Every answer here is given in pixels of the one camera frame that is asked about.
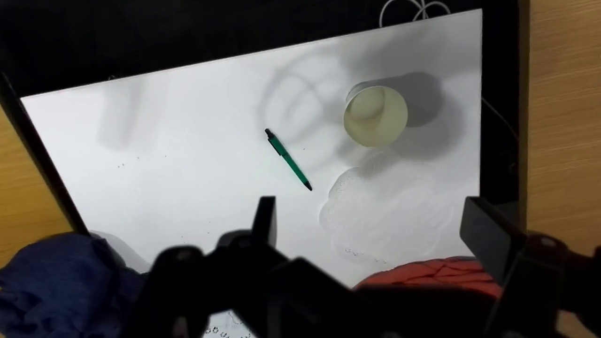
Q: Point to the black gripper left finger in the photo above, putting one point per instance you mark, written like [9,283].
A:
[264,219]

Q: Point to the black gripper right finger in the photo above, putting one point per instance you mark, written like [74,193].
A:
[491,238]

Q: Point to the white paper cup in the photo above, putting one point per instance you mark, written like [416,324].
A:
[377,119]

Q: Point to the green pen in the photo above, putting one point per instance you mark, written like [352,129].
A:
[289,161]

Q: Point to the red cloth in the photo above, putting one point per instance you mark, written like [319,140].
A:
[439,275]

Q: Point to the white paper doily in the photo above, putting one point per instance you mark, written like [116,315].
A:
[227,326]

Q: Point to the dark blue cloth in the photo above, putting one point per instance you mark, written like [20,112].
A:
[58,288]

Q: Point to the plain wooden table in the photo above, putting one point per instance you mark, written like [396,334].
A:
[26,208]

